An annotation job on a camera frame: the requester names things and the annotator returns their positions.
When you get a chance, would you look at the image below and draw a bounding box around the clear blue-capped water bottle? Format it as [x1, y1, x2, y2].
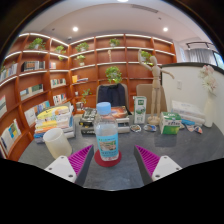
[93, 101, 120, 162]

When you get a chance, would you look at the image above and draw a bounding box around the wooden shelf unit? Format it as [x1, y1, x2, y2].
[0, 31, 178, 161]

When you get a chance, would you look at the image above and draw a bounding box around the ceiling air vent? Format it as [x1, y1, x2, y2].
[130, 3, 159, 14]

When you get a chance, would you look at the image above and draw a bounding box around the chair with dark back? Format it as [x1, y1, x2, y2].
[95, 83, 129, 111]

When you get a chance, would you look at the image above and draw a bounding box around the grey curtain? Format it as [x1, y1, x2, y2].
[188, 48, 218, 66]

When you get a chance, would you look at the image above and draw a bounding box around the beige chair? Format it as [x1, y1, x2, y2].
[135, 83, 168, 114]

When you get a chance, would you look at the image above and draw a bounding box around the black track light rail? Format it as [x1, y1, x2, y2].
[185, 40, 214, 51]

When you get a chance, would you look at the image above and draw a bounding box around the stack of white papers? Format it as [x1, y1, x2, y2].
[171, 100, 206, 126]

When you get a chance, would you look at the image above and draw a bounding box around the tall green-white carton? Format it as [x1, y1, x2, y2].
[133, 95, 148, 125]

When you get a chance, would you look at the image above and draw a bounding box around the stack of colourful books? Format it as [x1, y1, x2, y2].
[33, 105, 76, 144]

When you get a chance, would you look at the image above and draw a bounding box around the green-white cardboard box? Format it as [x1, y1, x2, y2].
[158, 111, 183, 136]

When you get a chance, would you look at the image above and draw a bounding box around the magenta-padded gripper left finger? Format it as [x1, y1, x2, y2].
[43, 144, 95, 187]

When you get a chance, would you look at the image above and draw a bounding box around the white vase with flowers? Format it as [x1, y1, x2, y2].
[198, 64, 219, 129]

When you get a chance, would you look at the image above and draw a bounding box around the stack of dark books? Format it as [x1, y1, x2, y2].
[78, 105, 132, 136]

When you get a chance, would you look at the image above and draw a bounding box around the wooden artist mannequin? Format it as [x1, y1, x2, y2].
[137, 49, 176, 126]

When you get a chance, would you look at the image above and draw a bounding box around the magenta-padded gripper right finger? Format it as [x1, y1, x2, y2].
[133, 144, 184, 186]

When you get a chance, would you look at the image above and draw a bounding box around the cream ceramic mug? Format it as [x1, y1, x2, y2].
[42, 127, 73, 160]

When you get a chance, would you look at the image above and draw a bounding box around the window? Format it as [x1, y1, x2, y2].
[213, 51, 224, 71]

